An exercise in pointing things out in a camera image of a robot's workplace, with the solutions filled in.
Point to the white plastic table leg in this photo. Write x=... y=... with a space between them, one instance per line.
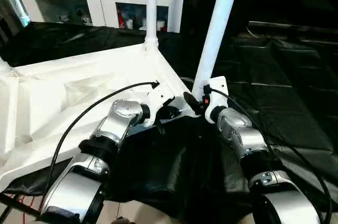
x=4 y=68
x=151 y=10
x=214 y=36

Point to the white plastic table top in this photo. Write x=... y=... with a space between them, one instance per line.
x=66 y=81

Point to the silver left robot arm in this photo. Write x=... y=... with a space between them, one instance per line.
x=113 y=123

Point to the black plastic mat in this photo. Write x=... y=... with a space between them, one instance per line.
x=171 y=160

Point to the long grey metal bar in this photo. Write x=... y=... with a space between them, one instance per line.
x=290 y=26

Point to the black rod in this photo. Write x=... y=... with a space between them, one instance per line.
x=18 y=204

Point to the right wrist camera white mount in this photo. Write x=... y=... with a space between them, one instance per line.
x=217 y=89

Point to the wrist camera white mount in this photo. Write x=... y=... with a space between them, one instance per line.
x=217 y=89
x=158 y=97

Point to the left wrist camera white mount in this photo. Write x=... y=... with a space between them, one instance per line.
x=158 y=97

